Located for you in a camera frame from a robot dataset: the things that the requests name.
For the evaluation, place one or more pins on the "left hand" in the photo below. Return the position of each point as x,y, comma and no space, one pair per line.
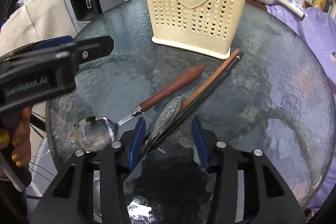
20,140

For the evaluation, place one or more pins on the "wooden handled metal spoon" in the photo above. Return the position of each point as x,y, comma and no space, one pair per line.
95,132

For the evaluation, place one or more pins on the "purple floral cloth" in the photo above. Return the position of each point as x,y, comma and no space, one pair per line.
317,31

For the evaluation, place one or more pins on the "black chopstick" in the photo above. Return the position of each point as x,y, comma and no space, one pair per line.
182,115

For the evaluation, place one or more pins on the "brown wood grain chopstick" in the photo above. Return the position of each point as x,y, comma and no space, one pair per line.
210,80

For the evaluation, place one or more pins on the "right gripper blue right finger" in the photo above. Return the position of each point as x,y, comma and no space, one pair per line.
200,143

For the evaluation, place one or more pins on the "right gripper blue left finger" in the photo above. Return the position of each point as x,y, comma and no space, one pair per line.
137,136

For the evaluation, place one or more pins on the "embossed silver metal spoon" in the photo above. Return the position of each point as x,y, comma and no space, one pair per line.
163,121

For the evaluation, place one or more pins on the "beige hanging cloth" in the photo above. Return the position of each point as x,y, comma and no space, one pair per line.
35,21

